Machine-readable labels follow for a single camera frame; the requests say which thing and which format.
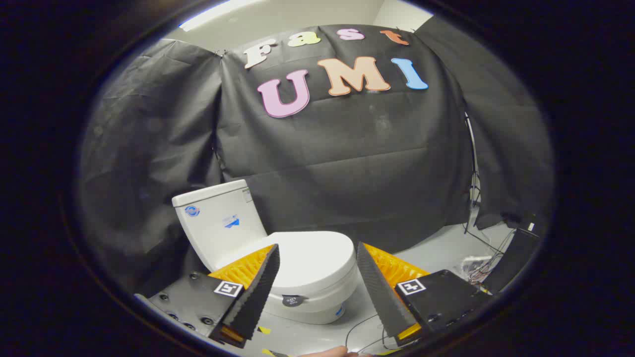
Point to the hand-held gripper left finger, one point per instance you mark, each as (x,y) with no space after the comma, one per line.
(258,297)

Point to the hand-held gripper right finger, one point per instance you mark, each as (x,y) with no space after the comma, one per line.
(379,292)

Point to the white toilet lid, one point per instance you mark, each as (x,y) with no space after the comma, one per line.
(312,258)

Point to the white toilet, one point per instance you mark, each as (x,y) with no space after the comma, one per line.
(218,223)

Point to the yellow black floor tape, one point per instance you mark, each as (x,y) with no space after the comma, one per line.
(264,329)

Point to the black box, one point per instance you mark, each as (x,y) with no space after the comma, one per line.
(513,258)

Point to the black backdrop cloth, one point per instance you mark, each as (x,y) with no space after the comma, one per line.
(347,148)

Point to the thin metal stand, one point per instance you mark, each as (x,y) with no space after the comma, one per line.
(475,163)

